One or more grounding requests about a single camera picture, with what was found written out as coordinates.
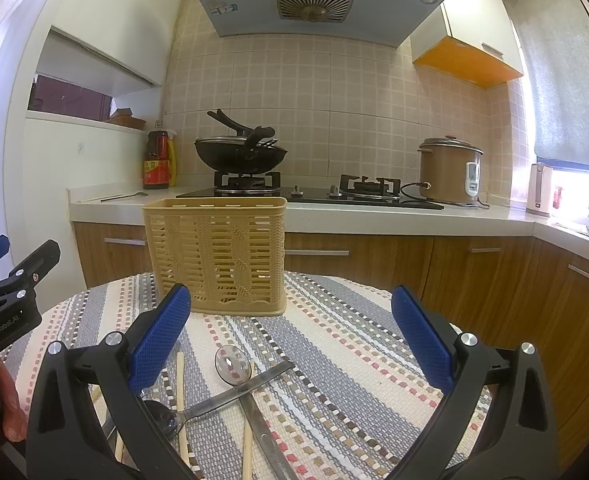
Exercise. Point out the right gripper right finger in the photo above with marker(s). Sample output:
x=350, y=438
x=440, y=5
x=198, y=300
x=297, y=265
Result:
x=518, y=439

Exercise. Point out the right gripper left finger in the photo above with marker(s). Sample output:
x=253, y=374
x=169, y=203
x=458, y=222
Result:
x=65, y=438

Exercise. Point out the wooden chopstick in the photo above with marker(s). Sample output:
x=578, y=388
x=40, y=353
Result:
x=180, y=399
x=247, y=468

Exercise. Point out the person's left hand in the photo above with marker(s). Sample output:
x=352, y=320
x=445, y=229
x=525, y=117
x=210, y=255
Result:
x=15, y=424

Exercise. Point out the spoon on counter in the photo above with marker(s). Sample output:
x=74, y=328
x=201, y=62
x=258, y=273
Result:
x=124, y=196

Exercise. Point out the wooden base cabinets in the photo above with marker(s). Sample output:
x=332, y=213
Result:
x=506, y=289

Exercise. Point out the soy sauce bottle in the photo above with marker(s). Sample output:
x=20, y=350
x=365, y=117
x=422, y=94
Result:
x=156, y=161

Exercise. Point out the wicker tray on ledge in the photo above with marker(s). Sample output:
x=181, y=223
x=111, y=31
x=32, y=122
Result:
x=124, y=117

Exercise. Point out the striped woven table mat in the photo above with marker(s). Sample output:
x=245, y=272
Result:
x=351, y=408

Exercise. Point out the yellow bottle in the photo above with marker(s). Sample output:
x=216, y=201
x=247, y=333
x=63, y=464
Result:
x=172, y=158

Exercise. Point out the beige plastic utensil basket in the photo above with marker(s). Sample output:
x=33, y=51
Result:
x=228, y=251

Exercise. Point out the black wok with lid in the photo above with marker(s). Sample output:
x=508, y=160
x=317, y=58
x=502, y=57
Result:
x=251, y=151

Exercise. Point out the brown rice cooker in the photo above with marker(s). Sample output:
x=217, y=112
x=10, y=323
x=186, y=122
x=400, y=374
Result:
x=450, y=170

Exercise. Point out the black gas stove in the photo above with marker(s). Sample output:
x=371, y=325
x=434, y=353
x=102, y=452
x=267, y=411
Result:
x=348, y=190

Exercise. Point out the window roller blind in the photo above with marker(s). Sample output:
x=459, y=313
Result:
x=554, y=35

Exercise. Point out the orange white wall cabinet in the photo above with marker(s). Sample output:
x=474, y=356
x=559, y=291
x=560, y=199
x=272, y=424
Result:
x=472, y=40

